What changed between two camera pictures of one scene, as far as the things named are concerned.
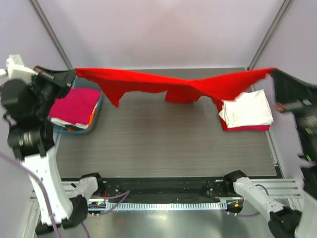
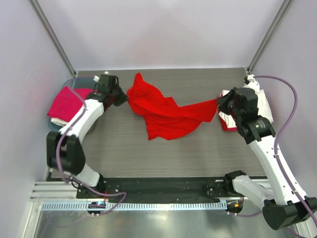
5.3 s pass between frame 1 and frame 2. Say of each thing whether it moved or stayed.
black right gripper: moved
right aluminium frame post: stayed
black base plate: stayed
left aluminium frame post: stayed
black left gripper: moved
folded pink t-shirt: stayed
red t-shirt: moved
